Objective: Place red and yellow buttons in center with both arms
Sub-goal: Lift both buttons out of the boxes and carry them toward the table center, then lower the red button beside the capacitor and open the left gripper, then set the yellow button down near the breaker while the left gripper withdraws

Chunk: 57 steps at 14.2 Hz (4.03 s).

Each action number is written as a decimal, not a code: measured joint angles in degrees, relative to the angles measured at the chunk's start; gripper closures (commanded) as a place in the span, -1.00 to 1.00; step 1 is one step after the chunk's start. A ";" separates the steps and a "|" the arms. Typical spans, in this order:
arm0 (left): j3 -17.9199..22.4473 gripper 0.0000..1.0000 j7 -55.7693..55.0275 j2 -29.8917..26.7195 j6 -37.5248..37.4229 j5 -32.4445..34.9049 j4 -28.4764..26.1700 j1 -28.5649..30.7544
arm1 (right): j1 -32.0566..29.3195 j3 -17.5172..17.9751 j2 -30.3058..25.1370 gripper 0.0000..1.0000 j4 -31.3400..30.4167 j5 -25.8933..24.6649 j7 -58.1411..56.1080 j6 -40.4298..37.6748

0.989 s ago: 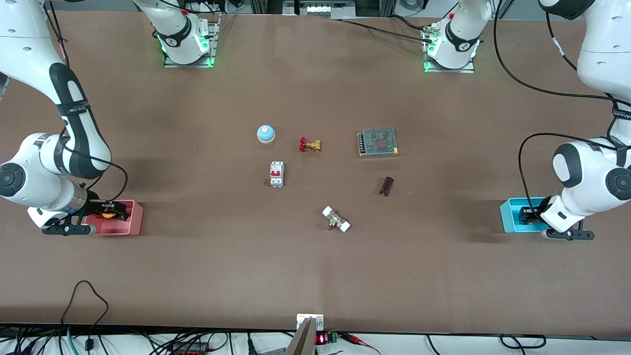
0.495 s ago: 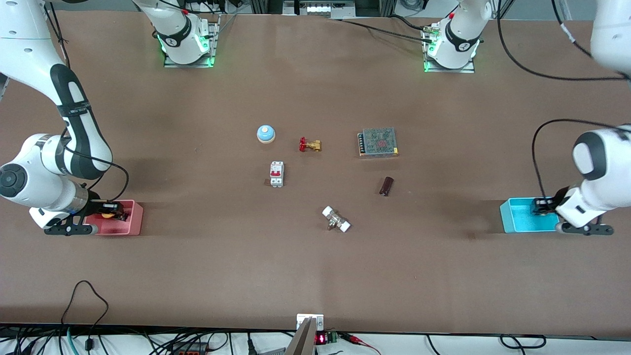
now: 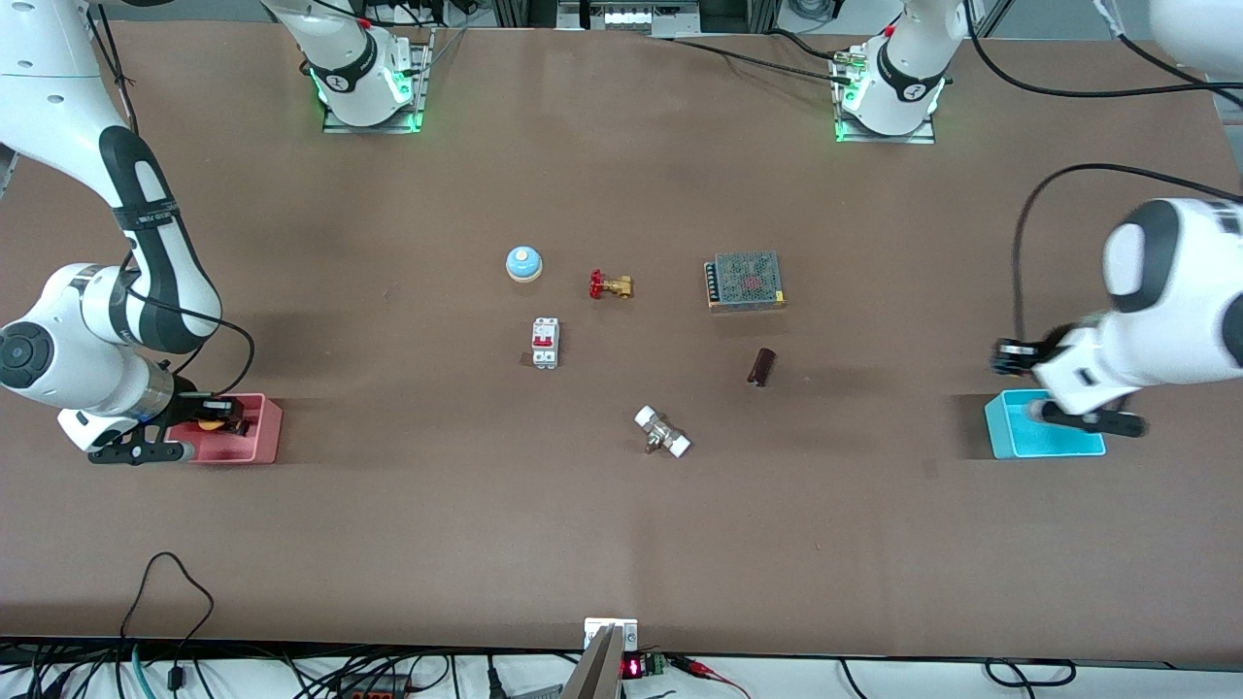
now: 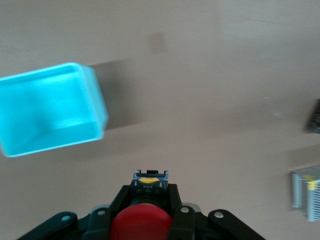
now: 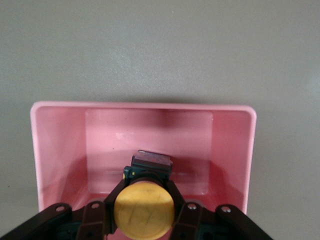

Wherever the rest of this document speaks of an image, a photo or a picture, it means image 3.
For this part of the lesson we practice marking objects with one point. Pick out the white mount bracket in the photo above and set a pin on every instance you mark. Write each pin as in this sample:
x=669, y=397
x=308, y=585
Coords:
x=629, y=631

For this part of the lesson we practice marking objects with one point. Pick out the pink plastic bin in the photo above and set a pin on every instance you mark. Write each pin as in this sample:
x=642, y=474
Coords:
x=257, y=437

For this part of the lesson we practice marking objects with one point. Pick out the dark brown cylindrical capacitor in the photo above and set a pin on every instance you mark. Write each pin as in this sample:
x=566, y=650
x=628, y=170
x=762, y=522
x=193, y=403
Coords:
x=761, y=367

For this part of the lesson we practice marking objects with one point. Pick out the blue service bell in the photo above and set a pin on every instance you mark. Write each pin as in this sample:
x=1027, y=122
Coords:
x=523, y=262

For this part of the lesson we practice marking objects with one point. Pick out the perforated metal power supply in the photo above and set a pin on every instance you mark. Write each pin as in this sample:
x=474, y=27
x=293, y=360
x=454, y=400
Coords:
x=746, y=282

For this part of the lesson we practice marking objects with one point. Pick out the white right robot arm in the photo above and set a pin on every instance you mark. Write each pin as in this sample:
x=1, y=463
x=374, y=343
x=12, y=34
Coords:
x=146, y=223

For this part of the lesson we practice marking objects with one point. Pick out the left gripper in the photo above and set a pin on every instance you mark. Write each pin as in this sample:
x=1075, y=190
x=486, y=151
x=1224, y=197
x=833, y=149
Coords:
x=1048, y=346

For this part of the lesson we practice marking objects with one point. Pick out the white-capped metal valve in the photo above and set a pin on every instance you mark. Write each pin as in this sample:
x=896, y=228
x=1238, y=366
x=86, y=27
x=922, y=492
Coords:
x=663, y=433

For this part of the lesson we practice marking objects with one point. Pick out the red LED display module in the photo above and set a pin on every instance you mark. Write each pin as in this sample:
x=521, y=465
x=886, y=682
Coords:
x=641, y=666

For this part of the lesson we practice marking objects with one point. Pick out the grey camera mount bar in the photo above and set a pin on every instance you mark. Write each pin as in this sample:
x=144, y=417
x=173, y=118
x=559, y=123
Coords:
x=597, y=670

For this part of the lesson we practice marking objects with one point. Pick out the white red circuit breaker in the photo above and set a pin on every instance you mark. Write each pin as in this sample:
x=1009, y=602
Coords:
x=545, y=342

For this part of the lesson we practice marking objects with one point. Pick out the cyan plastic bin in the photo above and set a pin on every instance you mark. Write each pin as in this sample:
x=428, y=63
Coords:
x=1010, y=439

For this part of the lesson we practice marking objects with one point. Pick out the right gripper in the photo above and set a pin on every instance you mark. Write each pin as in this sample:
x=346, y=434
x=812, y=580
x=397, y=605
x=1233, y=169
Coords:
x=188, y=409

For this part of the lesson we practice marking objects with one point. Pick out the yellow push button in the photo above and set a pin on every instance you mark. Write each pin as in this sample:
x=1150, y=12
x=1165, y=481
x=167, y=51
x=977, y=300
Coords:
x=208, y=421

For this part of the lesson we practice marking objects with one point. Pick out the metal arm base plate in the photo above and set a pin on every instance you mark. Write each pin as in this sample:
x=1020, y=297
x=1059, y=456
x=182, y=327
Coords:
x=923, y=136
x=335, y=124

